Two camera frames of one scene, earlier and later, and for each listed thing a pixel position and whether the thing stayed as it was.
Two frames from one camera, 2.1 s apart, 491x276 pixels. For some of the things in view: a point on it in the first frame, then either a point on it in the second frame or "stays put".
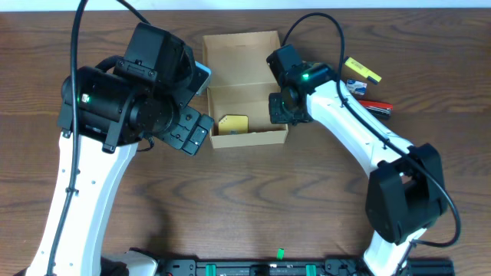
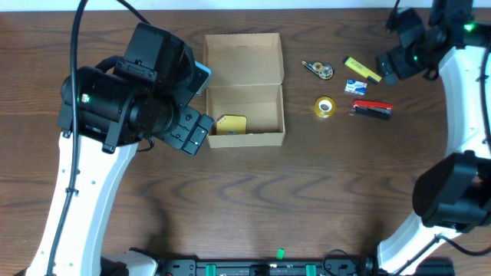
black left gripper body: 190,130 stays put
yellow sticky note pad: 233,124 stays put
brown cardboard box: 239,87 stays put
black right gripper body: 276,109 -> 386,67
